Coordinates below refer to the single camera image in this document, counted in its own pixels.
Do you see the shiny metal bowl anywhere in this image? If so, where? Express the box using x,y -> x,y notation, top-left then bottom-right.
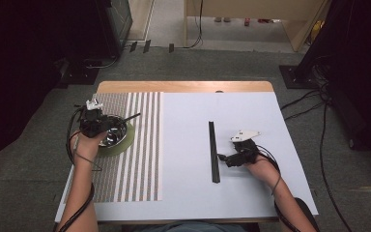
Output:
98,114 -> 128,149

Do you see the light wooden desk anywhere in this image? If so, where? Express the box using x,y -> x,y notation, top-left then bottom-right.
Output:
183,0 -> 331,52

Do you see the black glass cabinet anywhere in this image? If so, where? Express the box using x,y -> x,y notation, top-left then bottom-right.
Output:
93,0 -> 133,59

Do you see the yellow object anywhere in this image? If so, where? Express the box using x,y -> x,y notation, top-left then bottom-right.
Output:
310,19 -> 324,42

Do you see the person's right hand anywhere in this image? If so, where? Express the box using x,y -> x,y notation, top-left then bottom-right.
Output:
238,154 -> 283,189

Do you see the person's left hand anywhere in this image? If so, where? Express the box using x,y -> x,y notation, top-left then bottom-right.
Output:
70,129 -> 109,168

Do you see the white table cover sheet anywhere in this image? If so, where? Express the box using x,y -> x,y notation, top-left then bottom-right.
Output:
54,91 -> 319,224

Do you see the hanging black cable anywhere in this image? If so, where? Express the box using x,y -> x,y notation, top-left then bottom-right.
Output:
186,0 -> 205,50

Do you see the metal bowl on green plate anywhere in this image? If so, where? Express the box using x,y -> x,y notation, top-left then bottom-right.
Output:
97,122 -> 135,158

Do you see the long black floor cable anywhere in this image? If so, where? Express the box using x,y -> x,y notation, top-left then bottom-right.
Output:
319,102 -> 354,232

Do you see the person's lap clothing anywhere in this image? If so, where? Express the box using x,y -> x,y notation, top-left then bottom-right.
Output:
122,220 -> 249,232

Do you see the pale floor tape strip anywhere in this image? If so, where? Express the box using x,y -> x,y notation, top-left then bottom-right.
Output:
347,185 -> 371,194

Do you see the black stand base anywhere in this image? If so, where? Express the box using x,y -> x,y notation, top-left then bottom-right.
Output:
59,57 -> 100,86
278,64 -> 320,90

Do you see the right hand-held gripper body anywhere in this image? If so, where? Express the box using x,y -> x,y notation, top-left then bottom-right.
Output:
230,130 -> 262,167

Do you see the left hand-held gripper cable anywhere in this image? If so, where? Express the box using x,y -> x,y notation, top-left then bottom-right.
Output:
53,105 -> 104,232

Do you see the striped woven placemat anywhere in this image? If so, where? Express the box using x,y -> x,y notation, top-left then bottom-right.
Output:
62,91 -> 164,205

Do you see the black curtain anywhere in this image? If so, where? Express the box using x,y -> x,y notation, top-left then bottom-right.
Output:
0,0 -> 110,168
298,0 -> 371,165

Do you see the black chopstick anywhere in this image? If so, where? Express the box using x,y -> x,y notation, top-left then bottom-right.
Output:
121,112 -> 141,124
208,121 -> 217,184
211,121 -> 221,184

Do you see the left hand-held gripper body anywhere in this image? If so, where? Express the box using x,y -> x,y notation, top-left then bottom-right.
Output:
78,99 -> 110,139

